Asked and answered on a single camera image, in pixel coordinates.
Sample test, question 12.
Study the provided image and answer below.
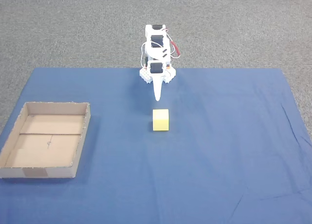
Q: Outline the red cable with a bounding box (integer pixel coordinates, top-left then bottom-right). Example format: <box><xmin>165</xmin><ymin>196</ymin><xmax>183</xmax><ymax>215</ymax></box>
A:
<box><xmin>169</xmin><ymin>38</ymin><xmax>182</xmax><ymax>59</ymax></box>

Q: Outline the yellow foam block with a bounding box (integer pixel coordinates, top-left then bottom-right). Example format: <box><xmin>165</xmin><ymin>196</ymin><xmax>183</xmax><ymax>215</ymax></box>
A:
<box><xmin>152</xmin><ymin>109</ymin><xmax>170</xmax><ymax>132</ymax></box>

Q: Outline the white cable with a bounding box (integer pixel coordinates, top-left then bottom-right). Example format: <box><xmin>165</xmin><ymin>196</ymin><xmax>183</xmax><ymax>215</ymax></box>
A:
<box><xmin>140</xmin><ymin>43</ymin><xmax>147</xmax><ymax>69</ymax></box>

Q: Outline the blue cloth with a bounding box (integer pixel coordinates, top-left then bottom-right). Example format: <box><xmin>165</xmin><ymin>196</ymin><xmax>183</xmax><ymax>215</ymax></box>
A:
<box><xmin>0</xmin><ymin>67</ymin><xmax>312</xmax><ymax>224</ymax></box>

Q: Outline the shallow cardboard box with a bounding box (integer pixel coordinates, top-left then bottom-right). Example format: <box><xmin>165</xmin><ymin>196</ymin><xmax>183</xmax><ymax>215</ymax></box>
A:
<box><xmin>0</xmin><ymin>101</ymin><xmax>92</xmax><ymax>179</ymax></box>

